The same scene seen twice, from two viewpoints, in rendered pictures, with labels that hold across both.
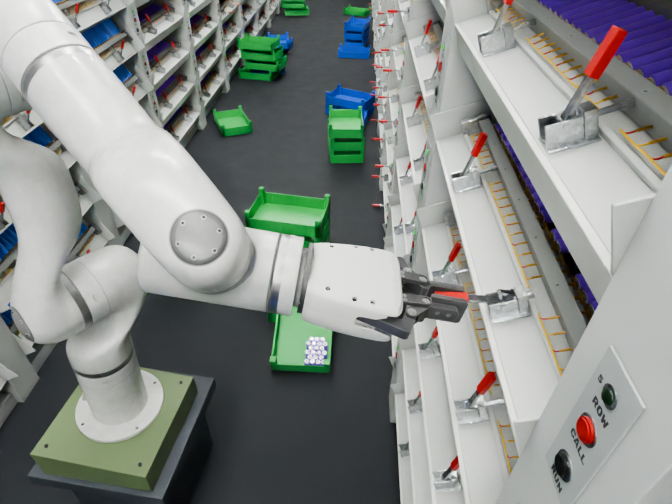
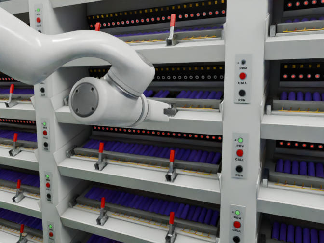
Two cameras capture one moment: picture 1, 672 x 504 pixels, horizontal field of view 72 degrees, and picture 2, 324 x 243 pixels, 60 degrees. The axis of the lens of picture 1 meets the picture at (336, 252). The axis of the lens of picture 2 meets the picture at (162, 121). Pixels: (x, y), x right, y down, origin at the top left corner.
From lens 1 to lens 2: 0.65 m
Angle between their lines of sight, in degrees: 67
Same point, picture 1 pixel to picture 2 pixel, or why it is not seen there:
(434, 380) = (118, 224)
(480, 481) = (199, 183)
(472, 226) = not seen: hidden behind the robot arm
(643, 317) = (239, 41)
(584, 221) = (205, 45)
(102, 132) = (41, 35)
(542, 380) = (202, 114)
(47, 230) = not seen: outside the picture
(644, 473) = (260, 63)
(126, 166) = (100, 33)
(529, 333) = (184, 112)
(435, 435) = (146, 235)
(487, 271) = not seen: hidden behind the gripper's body
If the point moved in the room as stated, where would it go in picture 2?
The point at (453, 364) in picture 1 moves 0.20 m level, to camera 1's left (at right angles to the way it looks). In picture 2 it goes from (145, 176) to (110, 201)
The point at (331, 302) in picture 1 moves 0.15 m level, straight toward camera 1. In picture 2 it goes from (157, 103) to (223, 105)
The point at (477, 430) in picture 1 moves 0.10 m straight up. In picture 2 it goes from (179, 178) to (179, 146)
